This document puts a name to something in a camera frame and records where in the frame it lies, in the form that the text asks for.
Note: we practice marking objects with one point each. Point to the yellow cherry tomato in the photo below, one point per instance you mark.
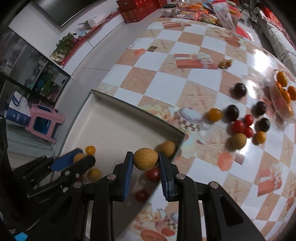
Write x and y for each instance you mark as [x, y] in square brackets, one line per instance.
[260, 137]
[214, 115]
[90, 150]

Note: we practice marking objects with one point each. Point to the red cherry tomato front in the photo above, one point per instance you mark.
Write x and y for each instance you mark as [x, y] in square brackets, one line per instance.
[153, 174]

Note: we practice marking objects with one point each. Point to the orange tangerine top left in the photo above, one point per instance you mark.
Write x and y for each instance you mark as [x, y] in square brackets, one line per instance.
[281, 78]

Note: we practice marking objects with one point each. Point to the black television screen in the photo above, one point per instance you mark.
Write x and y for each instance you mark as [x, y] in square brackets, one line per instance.
[62, 12]

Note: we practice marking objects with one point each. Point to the white tray green rim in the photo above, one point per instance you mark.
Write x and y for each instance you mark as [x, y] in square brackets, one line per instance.
[115, 127]

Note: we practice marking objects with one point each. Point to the orange tangerine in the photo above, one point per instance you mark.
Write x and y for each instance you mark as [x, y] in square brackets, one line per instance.
[286, 96]
[281, 78]
[279, 86]
[292, 92]

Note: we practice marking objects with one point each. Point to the large tan longan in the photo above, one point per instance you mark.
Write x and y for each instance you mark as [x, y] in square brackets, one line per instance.
[94, 175]

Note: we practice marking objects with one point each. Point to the snack bag pile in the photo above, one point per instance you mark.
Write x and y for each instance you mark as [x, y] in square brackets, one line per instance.
[220, 13]

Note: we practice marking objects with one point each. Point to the clear glass fruit bowl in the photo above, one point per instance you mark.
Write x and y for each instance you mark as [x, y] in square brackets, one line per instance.
[285, 111]

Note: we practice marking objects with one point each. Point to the dark plum lower right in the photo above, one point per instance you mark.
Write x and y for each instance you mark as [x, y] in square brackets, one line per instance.
[264, 124]

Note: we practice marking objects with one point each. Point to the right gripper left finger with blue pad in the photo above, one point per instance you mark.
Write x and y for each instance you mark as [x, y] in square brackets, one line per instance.
[113, 187]

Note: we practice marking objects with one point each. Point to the orange tangerine middle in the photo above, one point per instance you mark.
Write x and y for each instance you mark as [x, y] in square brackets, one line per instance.
[286, 96]

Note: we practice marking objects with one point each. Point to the dark plum far left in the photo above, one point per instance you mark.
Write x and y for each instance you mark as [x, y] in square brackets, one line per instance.
[240, 90]

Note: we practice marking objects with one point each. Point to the red cherry tomato dark spotted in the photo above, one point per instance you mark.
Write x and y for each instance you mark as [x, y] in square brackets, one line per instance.
[238, 126]

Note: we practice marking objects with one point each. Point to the red gift box stack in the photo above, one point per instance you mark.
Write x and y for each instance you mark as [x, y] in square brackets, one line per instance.
[136, 10]

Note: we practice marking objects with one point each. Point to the tan longan by tomatoes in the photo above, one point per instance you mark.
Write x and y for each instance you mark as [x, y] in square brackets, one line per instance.
[238, 141]

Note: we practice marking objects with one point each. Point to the red cherry tomato top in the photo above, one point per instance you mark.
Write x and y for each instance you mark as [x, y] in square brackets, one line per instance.
[248, 120]

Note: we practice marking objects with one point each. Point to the potted green plant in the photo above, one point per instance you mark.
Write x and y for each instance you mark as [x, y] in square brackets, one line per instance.
[64, 47]

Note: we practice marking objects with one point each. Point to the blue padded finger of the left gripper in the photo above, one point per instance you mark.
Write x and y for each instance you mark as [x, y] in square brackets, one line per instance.
[62, 162]

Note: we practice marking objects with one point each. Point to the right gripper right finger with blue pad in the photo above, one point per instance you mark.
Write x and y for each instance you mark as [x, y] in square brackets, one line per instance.
[178, 187]

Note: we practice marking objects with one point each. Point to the tan longan small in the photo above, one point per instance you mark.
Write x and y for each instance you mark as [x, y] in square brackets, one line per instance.
[168, 148]

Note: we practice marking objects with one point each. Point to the orange tangerine top right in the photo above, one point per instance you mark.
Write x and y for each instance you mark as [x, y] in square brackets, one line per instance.
[292, 92]

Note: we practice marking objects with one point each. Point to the pink plastic stool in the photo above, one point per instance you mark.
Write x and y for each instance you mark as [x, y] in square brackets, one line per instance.
[43, 122]

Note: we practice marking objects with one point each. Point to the walnut shell piece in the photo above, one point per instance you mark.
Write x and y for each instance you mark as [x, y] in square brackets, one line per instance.
[225, 63]

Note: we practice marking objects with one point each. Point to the dark plum near tomatoes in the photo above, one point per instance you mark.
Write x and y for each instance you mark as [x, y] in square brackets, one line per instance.
[232, 113]

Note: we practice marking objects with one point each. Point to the dark plum upper right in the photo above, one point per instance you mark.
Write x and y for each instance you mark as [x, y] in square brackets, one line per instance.
[260, 108]

